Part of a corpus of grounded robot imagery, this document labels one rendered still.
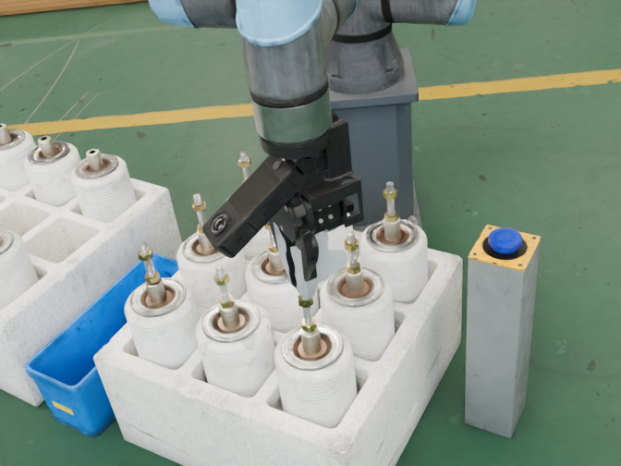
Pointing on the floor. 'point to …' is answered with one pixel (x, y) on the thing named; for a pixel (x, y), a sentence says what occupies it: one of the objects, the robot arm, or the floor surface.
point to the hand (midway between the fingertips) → (298, 288)
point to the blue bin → (57, 395)
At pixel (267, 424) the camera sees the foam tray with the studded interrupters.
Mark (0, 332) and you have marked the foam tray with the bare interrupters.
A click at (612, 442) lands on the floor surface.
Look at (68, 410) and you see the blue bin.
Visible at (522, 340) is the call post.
